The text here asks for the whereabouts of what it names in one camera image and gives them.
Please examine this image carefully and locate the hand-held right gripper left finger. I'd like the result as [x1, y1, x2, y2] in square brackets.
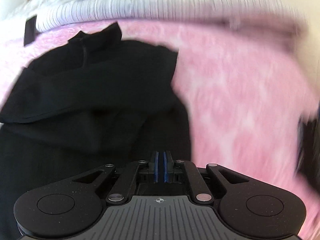
[71, 151, 160, 203]

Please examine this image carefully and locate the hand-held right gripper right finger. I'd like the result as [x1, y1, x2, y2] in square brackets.
[163, 151, 250, 202]

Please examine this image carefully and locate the black jacket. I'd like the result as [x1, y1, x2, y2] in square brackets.
[0, 22, 193, 240]

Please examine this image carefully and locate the pink floral blanket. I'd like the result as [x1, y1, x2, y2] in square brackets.
[0, 17, 320, 235]

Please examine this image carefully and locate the grey striped quilt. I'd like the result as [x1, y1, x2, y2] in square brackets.
[35, 0, 303, 32]

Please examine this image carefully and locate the black phone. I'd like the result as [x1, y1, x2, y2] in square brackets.
[24, 14, 37, 47]

